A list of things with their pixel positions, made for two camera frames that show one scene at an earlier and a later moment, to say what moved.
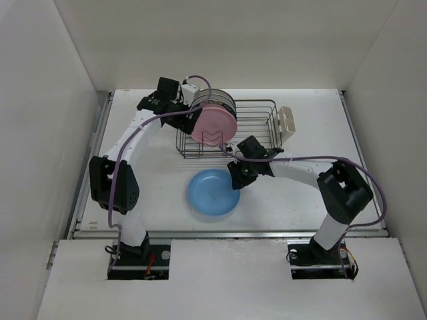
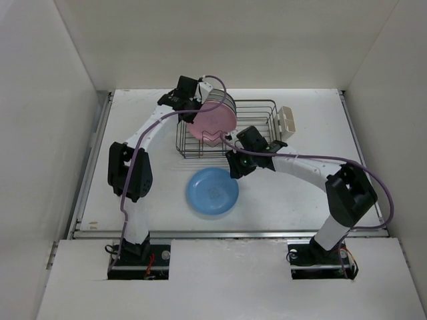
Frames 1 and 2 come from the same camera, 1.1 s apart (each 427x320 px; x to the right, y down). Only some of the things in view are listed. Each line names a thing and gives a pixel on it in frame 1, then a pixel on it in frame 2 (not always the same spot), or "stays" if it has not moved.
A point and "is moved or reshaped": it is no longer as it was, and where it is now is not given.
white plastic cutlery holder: (286, 122) stays
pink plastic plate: (215, 125) is moved or reshaped
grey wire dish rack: (257, 117) stays
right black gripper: (238, 180) -> (237, 171)
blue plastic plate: (211, 192) stays
